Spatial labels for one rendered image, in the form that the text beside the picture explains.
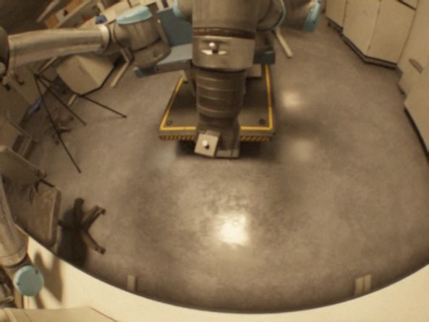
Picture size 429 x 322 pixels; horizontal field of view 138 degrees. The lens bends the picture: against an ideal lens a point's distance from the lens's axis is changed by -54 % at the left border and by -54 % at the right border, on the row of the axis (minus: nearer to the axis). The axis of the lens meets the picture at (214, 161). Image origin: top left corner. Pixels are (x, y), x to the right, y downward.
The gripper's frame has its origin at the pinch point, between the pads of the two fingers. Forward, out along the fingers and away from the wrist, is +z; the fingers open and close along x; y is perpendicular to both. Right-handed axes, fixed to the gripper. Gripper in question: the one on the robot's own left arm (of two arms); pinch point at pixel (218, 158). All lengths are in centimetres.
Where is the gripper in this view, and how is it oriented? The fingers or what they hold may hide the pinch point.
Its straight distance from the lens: 39.3
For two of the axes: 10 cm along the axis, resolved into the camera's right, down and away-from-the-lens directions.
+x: 9.5, 2.4, -2.1
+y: -3.2, 6.2, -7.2
